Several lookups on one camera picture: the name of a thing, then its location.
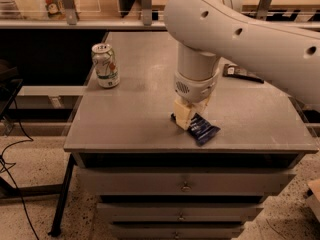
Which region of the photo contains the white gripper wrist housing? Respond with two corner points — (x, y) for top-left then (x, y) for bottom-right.
(173, 67), (220, 130)

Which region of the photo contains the blue rxbar blueberry bar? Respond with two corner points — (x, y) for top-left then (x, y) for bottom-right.
(185, 113), (220, 147)

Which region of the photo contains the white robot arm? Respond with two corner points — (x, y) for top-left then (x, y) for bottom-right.
(164, 0), (320, 130)

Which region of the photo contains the green white 7up can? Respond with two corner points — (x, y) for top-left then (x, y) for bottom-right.
(91, 43), (120, 88)

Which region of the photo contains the dark brown snack bar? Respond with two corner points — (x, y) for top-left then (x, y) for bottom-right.
(223, 64), (264, 83)

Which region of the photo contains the grey drawer cabinet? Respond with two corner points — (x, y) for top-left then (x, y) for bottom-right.
(64, 32), (317, 229)

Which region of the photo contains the wooden box at right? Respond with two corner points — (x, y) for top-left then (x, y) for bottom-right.
(306, 179), (320, 222)

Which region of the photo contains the black desk leg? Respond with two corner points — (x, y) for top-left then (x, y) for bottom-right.
(48, 155), (76, 237)

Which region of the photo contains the black chair at left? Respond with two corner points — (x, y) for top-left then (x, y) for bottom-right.
(0, 59), (23, 119)

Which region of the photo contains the grey shelf rail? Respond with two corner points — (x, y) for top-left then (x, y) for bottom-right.
(0, 19), (166, 31)

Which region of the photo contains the top drawer with handle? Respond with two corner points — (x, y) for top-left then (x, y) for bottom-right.
(78, 168), (295, 196)

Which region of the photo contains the drawer with handle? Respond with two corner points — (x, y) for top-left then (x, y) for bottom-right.
(97, 203), (263, 223)
(110, 224), (244, 240)
(78, 168), (295, 196)

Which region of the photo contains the middle drawer with handle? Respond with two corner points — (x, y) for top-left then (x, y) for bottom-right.
(97, 203), (263, 223)

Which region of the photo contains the bottom drawer with handle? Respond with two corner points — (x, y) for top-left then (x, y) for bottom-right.
(110, 224), (244, 240)

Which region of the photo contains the black floor cable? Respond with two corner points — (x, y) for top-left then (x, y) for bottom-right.
(0, 97), (41, 240)

